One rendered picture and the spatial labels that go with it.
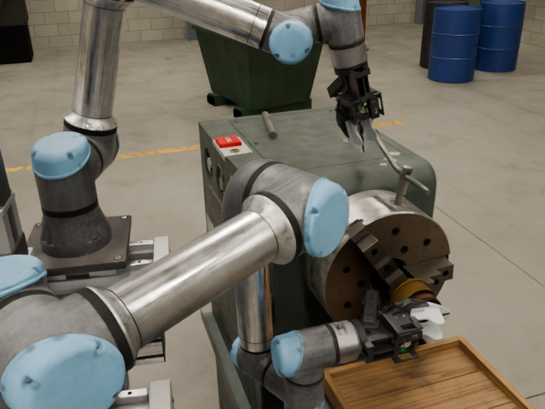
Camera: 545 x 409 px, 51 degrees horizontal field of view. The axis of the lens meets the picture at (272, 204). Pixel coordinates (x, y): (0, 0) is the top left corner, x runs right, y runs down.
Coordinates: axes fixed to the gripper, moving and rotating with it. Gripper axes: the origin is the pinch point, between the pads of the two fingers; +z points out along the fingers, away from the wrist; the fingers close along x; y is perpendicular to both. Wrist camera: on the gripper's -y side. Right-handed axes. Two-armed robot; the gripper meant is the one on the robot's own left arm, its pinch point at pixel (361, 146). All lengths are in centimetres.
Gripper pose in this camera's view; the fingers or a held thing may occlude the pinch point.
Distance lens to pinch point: 133.3
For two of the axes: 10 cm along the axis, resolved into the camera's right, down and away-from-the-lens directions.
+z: 2.3, 8.4, 4.8
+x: 9.2, -3.6, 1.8
